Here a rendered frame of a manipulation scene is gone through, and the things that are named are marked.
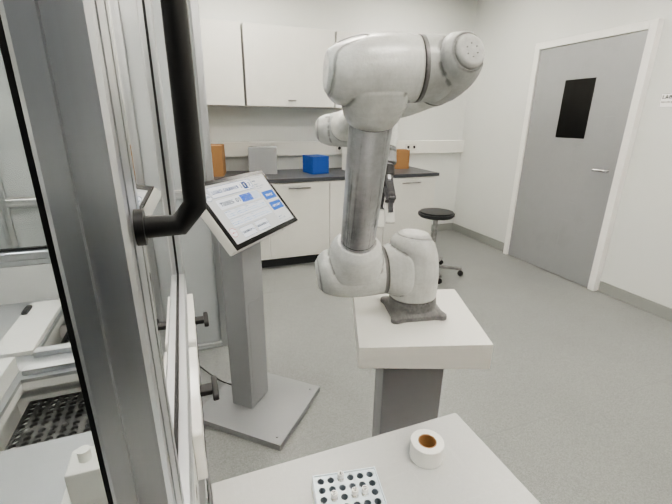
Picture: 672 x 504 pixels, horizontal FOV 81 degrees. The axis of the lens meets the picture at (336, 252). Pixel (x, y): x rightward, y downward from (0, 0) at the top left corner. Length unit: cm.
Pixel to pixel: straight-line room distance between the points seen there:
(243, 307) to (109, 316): 159
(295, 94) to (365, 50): 334
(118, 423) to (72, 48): 24
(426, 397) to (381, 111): 96
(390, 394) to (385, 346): 29
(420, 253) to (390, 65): 58
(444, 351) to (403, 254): 30
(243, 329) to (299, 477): 113
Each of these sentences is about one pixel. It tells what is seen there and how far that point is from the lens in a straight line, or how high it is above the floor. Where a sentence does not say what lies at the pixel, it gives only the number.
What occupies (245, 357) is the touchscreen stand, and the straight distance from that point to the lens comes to 201.
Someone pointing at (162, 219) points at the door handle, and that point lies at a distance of 30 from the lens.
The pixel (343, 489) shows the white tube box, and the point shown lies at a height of 78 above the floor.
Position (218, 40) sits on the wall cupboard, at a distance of 408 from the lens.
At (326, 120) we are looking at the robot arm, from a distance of 138.
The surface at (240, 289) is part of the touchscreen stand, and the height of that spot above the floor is 70.
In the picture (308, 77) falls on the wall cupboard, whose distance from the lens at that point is 420.
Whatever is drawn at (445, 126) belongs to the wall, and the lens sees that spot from 535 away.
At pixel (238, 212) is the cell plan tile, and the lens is 168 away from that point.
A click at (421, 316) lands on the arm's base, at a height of 85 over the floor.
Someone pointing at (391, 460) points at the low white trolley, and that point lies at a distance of 95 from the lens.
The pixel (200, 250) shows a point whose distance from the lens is 251.
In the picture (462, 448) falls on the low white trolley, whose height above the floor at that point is 76.
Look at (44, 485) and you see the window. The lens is 40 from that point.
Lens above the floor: 144
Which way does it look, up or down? 19 degrees down
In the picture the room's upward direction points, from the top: 1 degrees clockwise
